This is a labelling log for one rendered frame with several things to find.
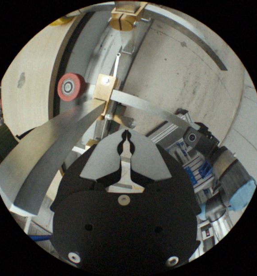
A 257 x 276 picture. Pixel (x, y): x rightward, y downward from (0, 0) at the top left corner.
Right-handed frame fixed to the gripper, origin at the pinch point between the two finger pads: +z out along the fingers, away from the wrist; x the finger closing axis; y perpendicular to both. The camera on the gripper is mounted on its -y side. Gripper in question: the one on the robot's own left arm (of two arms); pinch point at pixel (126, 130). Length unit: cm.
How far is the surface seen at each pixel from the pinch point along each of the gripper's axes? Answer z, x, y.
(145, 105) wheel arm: 14.9, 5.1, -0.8
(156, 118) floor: 101, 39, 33
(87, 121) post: 2.2, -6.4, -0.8
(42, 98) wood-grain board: 10.9, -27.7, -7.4
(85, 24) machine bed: 21.0, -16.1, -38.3
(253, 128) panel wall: 35, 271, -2
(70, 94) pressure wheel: 10.5, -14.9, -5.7
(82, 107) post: 3.7, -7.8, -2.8
